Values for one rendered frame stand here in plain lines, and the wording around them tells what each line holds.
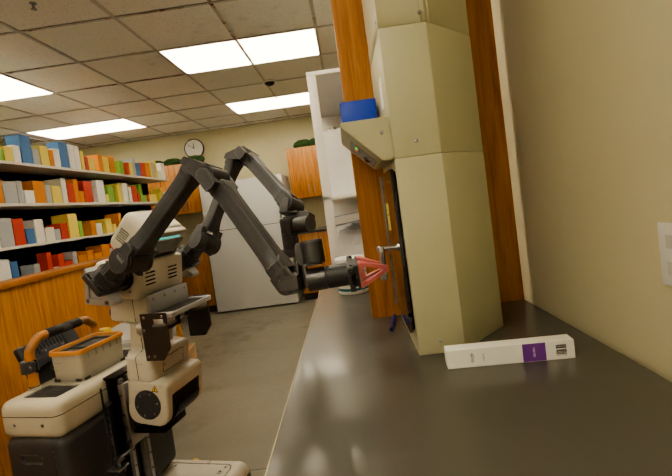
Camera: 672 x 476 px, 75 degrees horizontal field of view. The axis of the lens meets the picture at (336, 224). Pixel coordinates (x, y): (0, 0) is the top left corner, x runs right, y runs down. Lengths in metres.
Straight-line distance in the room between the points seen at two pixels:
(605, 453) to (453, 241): 0.51
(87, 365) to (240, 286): 4.44
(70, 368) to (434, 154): 1.48
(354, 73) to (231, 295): 5.09
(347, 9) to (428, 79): 0.52
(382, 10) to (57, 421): 1.56
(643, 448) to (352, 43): 1.22
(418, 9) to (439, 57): 0.12
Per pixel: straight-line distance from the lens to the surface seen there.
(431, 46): 1.10
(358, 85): 1.44
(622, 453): 0.77
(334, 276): 1.07
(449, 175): 1.06
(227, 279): 6.22
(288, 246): 1.48
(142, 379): 1.72
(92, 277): 1.53
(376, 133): 1.03
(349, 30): 1.49
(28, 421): 1.86
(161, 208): 1.36
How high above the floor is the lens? 1.33
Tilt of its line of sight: 3 degrees down
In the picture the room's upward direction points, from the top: 8 degrees counter-clockwise
